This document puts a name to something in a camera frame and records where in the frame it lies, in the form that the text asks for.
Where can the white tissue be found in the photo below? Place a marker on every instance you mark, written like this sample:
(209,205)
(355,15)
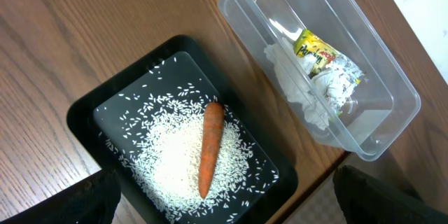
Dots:
(293,86)

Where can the green yellow snack wrapper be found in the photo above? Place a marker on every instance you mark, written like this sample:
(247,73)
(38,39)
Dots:
(310,44)

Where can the clear plastic bin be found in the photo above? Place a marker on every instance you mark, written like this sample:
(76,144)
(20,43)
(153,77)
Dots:
(382,105)

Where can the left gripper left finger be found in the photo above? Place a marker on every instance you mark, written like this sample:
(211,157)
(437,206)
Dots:
(92,200)

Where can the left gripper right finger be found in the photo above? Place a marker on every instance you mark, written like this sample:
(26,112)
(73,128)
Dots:
(364,199)

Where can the orange carrot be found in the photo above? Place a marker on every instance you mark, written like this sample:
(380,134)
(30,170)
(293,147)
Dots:
(213,124)

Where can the white rice pile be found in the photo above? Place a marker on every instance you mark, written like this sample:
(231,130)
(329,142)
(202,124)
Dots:
(167,165)

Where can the brown serving tray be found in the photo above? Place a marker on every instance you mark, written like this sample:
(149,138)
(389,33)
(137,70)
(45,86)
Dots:
(322,206)

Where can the black shallow tray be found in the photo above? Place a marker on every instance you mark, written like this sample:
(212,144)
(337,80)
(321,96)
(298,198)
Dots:
(111,120)

